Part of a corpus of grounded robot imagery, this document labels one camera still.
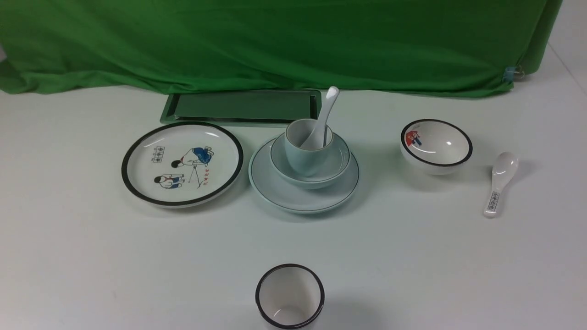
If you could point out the white spoon with print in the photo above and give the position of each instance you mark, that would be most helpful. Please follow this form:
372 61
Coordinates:
503 170

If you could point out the plain white ceramic spoon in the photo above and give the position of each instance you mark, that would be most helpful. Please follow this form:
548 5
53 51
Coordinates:
317 138

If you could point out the green backdrop cloth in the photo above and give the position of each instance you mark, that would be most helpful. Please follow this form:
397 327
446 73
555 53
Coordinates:
444 48

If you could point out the black-rimmed cartoon plate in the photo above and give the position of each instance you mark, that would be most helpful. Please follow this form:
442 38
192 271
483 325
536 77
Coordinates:
182 165

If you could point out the blue binder clip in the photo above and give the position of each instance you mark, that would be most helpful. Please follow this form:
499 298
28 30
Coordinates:
513 73

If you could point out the pale blue bowl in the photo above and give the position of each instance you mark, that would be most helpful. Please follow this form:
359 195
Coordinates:
329 172

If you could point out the pale blue plate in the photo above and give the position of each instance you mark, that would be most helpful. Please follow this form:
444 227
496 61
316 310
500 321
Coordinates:
273 188

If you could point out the pale blue cup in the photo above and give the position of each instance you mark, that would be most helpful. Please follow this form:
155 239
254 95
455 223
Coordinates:
306 160

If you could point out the black-rimmed white cup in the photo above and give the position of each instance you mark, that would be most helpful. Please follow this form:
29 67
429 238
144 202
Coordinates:
290 297

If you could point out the black-rimmed cartoon bowl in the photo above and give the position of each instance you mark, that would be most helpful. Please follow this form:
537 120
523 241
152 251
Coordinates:
435 147

